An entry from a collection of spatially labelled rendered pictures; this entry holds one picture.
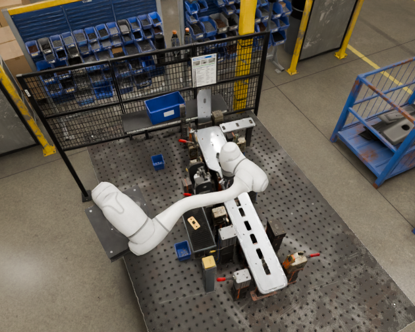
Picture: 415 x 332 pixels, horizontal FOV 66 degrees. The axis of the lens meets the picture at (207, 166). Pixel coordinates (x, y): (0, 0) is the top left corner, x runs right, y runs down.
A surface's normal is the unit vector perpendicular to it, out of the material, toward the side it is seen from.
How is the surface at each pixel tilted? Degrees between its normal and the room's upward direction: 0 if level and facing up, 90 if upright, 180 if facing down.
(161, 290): 0
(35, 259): 0
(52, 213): 0
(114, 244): 44
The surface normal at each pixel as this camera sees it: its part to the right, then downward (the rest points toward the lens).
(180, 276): 0.00, -0.62
